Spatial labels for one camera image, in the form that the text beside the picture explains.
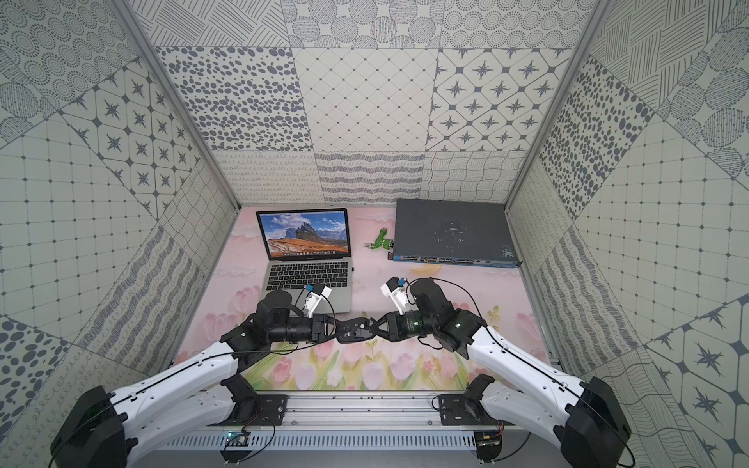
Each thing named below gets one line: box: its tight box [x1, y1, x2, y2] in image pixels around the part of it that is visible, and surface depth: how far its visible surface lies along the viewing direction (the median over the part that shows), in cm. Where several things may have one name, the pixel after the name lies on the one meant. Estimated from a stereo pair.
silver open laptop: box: [255, 207, 354, 314], surface depth 100 cm
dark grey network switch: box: [393, 197, 523, 269], surface depth 109 cm
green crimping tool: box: [363, 227, 395, 250], surface depth 109 cm
